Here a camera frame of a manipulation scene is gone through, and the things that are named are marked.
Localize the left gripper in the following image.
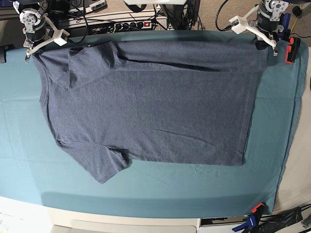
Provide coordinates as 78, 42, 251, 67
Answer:
254, 11, 284, 50

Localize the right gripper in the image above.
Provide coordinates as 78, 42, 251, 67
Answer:
23, 23, 48, 55

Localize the blue-grey T-shirt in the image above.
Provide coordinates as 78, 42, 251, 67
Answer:
33, 41, 268, 183

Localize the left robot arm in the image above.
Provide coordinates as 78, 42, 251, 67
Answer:
253, 0, 289, 42

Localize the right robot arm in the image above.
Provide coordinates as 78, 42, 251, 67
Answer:
13, 0, 49, 59

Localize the blue clamp top right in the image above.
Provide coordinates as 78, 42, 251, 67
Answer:
281, 13, 291, 37

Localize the orange black clamp top right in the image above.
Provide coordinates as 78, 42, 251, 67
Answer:
285, 37, 301, 64

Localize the black clamp left edge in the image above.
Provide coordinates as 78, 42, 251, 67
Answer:
0, 44, 15, 64

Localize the teal table cloth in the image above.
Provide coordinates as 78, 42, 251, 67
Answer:
0, 41, 308, 218

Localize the blue orange clamp bottom right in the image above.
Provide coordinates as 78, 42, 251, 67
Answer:
232, 202, 266, 233

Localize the black plastic bag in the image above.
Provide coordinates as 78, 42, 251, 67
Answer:
258, 207, 303, 233

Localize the yellow cable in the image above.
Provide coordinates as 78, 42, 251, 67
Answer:
290, 0, 304, 37

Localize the black power strip red switch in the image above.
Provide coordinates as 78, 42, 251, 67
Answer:
88, 21, 153, 35

